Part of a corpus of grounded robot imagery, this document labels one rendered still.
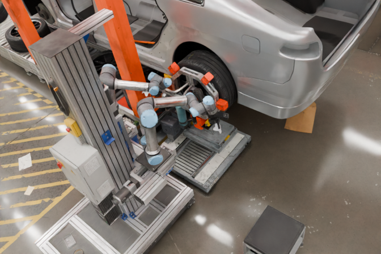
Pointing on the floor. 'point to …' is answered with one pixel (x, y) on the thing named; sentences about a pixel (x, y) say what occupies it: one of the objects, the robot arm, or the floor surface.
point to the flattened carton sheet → (302, 120)
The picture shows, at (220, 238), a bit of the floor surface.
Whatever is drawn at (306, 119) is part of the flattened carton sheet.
